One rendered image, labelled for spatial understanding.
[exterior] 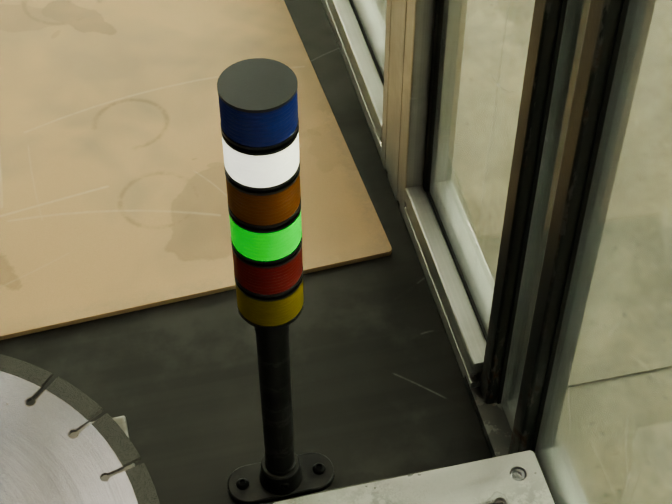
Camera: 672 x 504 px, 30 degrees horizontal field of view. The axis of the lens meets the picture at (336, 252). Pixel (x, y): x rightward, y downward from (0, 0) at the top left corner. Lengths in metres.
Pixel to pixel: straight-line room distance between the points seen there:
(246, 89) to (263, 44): 0.69
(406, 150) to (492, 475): 0.39
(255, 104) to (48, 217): 0.56
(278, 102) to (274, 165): 0.04
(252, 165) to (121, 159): 0.56
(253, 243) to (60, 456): 0.18
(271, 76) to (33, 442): 0.28
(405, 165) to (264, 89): 0.46
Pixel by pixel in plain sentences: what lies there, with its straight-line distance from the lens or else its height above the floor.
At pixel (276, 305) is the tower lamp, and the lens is 0.81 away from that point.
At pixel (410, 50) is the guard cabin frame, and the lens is 1.07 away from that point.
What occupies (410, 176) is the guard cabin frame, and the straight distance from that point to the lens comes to 1.16.
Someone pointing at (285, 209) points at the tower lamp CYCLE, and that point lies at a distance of 0.75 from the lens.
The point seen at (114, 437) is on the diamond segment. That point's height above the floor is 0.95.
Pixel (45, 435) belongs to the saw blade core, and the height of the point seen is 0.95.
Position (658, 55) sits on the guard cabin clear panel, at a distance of 0.66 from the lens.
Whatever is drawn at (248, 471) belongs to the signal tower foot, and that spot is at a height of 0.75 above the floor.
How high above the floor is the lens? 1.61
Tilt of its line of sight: 48 degrees down
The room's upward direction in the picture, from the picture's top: straight up
